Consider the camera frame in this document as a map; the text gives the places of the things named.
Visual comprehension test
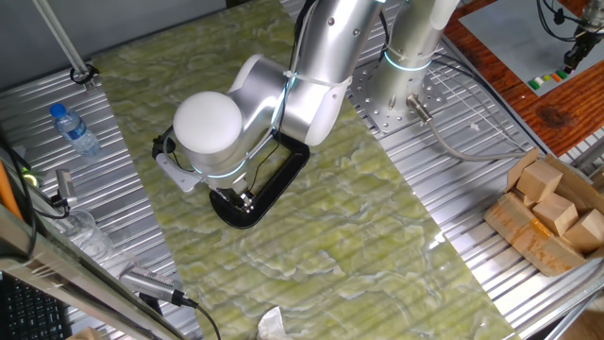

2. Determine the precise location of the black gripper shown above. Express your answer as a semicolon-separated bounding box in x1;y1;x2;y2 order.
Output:
217;187;257;213

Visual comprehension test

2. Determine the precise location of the black C-clamp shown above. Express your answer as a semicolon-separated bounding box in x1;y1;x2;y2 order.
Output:
209;131;311;230

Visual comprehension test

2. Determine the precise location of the green marble pattern mat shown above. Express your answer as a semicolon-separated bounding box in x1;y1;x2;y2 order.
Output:
92;0;520;340

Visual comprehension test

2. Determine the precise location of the white ribbed device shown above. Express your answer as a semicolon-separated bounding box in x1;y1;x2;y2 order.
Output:
117;264;186;307

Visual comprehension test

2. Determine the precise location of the white zip tie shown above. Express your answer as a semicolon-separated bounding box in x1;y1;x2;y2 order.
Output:
281;69;353;91

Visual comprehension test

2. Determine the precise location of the clear plastic cup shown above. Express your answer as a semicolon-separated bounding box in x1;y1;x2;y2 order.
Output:
56;210;114;261

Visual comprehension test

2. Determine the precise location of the black and metal tool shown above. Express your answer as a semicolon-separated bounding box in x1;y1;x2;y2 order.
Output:
49;168;80;212

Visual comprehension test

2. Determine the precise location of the blue label water bottle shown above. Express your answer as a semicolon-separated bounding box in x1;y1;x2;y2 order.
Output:
48;102;103;159

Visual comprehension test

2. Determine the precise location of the tan cardboard box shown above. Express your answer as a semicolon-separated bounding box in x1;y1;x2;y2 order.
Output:
65;326;104;340

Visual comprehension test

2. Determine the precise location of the orange stick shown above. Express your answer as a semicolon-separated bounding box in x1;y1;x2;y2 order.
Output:
0;160;24;222

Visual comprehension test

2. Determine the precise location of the black keyboard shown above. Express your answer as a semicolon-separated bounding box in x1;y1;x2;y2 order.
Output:
0;273;73;340

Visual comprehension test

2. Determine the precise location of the brown wooden item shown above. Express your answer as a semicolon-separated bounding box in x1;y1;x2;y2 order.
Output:
483;147;604;279

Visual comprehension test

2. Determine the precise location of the light wooden block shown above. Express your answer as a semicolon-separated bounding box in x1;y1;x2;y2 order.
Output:
512;188;537;209
531;192;579;237
563;209;604;255
515;160;564;204

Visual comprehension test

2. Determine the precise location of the grey brick baseplate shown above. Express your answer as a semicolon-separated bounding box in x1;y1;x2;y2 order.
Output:
458;0;604;98

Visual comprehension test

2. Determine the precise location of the brown wooden table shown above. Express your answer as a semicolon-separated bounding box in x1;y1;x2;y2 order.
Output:
443;0;604;158

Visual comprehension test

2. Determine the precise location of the aluminium profile bar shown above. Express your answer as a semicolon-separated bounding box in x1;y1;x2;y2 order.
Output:
542;278;604;340

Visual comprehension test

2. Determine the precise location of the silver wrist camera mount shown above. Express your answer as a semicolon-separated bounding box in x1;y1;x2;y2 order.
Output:
150;136;204;194

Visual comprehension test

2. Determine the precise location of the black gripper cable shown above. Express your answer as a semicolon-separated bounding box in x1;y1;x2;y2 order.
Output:
247;0;317;193

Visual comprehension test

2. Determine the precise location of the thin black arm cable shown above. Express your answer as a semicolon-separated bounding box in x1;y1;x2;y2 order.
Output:
151;125;183;171

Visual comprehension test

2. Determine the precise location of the black device cable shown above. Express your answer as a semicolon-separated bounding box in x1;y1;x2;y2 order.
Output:
181;295;223;340

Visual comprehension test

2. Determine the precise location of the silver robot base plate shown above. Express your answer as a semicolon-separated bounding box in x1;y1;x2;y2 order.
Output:
346;60;449;135

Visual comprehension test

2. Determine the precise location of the aluminium desk rail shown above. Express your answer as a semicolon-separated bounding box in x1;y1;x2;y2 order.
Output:
0;202;190;340

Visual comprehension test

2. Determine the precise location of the grey base cable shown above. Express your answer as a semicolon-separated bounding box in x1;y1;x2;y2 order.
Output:
405;93;529;163

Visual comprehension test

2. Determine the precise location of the black cable loop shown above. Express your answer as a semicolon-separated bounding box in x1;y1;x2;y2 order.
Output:
69;63;101;87

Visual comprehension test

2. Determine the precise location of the black desk cable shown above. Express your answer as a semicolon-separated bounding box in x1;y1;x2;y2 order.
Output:
0;134;38;261

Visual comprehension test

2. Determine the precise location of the black base cable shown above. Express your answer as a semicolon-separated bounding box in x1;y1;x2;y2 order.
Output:
377;8;392;60

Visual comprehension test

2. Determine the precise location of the thin white base cable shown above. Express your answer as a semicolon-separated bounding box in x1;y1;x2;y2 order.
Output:
431;65;528;155

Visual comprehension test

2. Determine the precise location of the aluminium frame pole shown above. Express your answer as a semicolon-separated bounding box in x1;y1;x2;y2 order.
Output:
31;0;98;92

